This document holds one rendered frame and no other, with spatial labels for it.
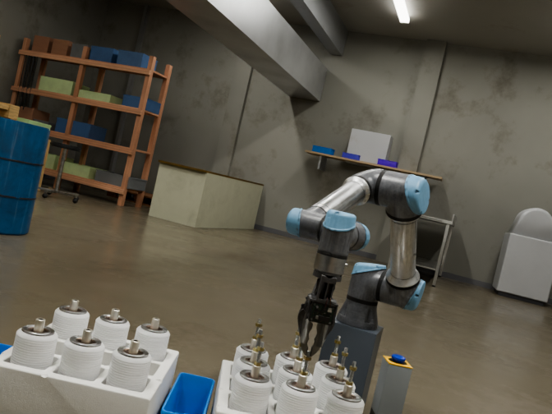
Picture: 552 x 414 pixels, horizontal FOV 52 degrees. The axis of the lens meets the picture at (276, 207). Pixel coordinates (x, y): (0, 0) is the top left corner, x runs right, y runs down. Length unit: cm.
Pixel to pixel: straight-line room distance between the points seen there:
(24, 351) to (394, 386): 97
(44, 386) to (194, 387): 50
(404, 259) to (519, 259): 642
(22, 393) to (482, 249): 800
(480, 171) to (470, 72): 151
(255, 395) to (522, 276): 710
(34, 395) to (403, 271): 118
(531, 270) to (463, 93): 284
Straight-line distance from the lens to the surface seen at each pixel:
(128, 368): 143
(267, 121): 971
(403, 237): 188
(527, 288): 836
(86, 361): 145
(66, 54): 955
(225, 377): 163
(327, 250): 136
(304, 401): 144
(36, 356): 149
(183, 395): 180
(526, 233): 836
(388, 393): 169
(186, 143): 1027
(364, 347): 207
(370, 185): 179
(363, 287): 207
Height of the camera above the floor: 71
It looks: 2 degrees down
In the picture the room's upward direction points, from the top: 13 degrees clockwise
